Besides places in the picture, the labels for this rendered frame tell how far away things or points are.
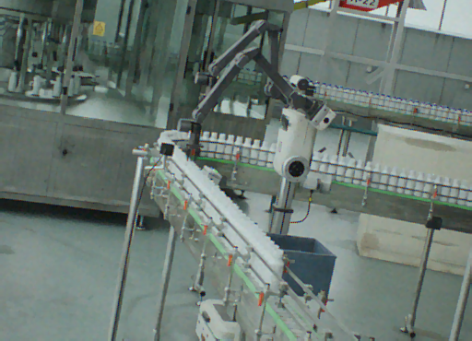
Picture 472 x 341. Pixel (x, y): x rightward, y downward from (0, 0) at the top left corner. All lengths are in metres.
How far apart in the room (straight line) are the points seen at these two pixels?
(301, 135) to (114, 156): 2.98
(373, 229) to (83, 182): 2.71
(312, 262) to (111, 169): 3.80
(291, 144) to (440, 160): 3.60
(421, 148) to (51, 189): 3.32
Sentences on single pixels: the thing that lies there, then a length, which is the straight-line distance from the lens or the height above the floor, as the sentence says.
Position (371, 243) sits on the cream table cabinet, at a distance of 8.89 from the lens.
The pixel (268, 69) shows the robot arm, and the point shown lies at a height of 1.72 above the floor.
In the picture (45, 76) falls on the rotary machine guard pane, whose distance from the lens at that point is 7.92.
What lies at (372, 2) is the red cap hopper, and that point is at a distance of 11.46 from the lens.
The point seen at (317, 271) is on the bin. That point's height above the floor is 0.86.
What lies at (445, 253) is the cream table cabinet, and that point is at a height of 0.17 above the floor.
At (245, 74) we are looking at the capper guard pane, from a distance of 10.15.
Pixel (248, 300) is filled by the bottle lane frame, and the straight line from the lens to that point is 3.64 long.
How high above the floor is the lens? 2.00
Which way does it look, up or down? 9 degrees down
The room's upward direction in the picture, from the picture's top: 11 degrees clockwise
